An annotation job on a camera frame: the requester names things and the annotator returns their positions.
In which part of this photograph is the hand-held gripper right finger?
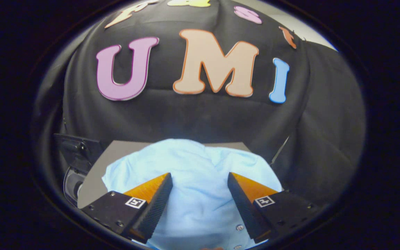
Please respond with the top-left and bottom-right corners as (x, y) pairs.
(227, 172), (320, 243)

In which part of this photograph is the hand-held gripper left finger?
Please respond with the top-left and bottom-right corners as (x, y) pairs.
(81, 173), (173, 244)

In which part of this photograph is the light blue polo shirt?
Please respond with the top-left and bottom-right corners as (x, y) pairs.
(102, 139), (283, 250)

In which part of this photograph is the dark grey washing machine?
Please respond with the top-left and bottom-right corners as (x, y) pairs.
(53, 133), (103, 205)

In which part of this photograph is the grey cabinet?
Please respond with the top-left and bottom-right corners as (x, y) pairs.
(77, 140), (252, 209)

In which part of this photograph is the black backdrop cloth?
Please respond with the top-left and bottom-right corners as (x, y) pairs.
(32, 0), (366, 209)

